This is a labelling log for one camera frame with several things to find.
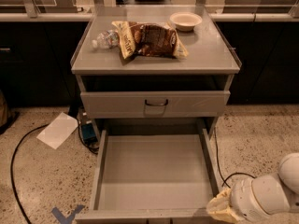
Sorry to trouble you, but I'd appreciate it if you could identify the grey drawer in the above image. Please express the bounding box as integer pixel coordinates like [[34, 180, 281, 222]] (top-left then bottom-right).
[[75, 130, 227, 224], [81, 91, 230, 119]]

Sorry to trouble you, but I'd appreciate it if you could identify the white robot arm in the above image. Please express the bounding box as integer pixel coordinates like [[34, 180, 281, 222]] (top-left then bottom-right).
[[206, 153, 299, 223]]

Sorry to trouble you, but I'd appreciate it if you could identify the grey top drawer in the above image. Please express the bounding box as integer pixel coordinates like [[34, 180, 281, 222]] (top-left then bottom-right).
[[81, 91, 230, 119]]

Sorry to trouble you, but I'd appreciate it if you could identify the grey drawer cabinet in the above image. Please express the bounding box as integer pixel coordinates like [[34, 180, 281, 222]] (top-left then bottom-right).
[[72, 6, 240, 137]]

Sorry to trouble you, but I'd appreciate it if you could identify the blue power box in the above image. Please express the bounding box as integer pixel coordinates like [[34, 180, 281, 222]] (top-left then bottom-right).
[[81, 123, 97, 144]]

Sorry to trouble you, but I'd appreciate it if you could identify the blue tape floor marker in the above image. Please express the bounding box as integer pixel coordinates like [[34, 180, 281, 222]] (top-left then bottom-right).
[[50, 203, 86, 224]]

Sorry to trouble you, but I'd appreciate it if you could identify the white paper sheet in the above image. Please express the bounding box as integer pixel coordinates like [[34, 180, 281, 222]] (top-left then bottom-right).
[[36, 113, 78, 149]]

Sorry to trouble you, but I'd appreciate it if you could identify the brown chip bag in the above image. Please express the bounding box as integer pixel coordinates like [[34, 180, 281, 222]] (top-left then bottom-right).
[[112, 21, 188, 59]]

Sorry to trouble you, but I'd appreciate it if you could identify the white paper bowl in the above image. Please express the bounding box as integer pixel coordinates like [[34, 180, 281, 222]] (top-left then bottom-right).
[[170, 12, 202, 32]]

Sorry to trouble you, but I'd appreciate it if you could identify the clear plastic water bottle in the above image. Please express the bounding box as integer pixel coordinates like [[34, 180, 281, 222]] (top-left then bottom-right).
[[92, 30, 120, 49]]

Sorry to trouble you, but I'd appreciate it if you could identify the black floor cable right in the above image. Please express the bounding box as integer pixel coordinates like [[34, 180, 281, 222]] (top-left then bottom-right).
[[213, 127, 257, 189]]

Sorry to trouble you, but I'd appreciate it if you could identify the black floor cable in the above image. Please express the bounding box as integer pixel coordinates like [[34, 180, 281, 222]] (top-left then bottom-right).
[[213, 127, 257, 189], [10, 123, 50, 224]]

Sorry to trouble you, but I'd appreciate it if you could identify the black floor cable left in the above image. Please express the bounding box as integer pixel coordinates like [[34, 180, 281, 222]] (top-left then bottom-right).
[[10, 123, 50, 224]]

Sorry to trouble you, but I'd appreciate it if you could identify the dark counter with rail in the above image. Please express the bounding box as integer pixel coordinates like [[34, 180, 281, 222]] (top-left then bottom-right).
[[0, 20, 299, 107]]

